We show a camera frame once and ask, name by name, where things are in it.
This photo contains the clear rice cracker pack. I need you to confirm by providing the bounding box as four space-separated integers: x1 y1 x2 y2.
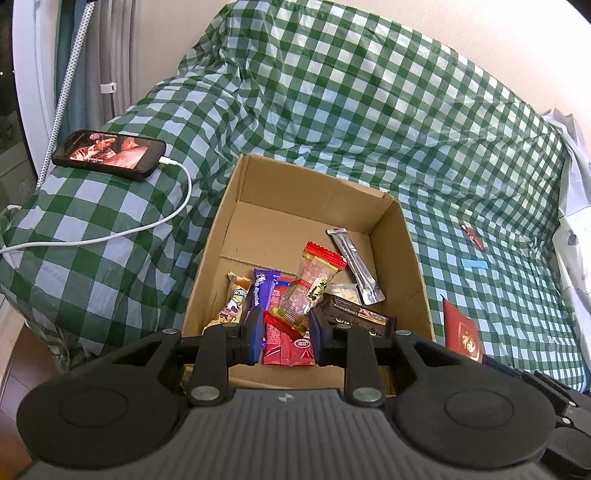
325 283 362 305

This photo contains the white charging cable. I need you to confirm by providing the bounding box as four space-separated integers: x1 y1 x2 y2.
0 156 194 256

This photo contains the black chocolate bar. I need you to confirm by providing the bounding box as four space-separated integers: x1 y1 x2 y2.
318 294 397 338

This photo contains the small red square packet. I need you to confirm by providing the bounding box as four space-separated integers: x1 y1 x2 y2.
442 298 484 363

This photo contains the grey curtain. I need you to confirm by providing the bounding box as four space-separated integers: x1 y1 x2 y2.
58 1 137 141

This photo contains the small red-brown candy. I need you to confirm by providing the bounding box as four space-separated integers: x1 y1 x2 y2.
263 242 346 340

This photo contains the open cardboard box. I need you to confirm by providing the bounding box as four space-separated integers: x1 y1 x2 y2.
181 154 434 390

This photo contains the yellow snack bar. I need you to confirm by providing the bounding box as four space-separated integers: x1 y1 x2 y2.
204 272 252 330

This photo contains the white cloth on sofa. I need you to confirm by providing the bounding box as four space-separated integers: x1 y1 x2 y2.
543 109 590 362

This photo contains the red snack bar wrapper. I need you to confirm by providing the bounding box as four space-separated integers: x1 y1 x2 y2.
261 275 317 368

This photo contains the blue stick packet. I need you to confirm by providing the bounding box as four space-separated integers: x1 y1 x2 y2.
461 258 488 269

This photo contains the green checkered sofa cover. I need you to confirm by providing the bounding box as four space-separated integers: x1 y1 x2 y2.
1 1 590 391

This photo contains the purple chocolate bar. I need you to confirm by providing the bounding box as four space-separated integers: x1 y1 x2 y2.
245 268 280 316

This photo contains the black smartphone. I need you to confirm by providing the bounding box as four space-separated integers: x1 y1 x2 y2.
51 130 166 181

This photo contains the silver snack stick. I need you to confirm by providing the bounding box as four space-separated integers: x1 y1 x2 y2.
327 228 386 306

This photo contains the thin red stick packet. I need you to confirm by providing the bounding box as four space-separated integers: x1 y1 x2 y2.
460 223 485 252

